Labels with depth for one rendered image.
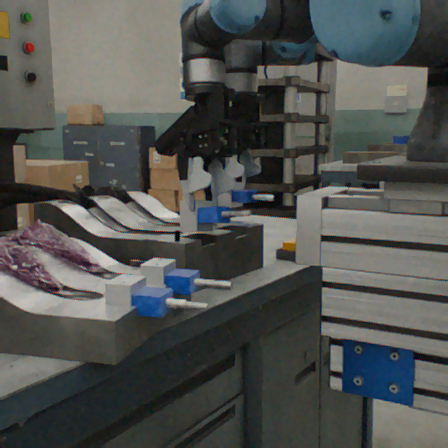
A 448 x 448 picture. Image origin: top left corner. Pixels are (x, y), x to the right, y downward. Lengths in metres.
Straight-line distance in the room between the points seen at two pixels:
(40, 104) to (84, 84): 7.22
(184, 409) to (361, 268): 0.45
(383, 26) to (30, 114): 1.38
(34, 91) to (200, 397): 1.11
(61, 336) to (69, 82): 8.57
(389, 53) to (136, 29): 8.11
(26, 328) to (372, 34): 0.52
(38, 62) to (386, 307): 1.39
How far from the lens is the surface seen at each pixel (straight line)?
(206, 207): 1.02
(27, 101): 1.87
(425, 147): 0.74
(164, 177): 8.02
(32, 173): 5.76
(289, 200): 5.07
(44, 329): 0.78
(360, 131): 7.53
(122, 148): 8.16
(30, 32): 1.91
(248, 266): 1.17
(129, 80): 8.71
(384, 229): 0.75
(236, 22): 0.96
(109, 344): 0.74
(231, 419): 1.21
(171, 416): 1.04
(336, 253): 0.77
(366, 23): 0.64
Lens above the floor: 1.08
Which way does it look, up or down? 9 degrees down
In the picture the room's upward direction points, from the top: straight up
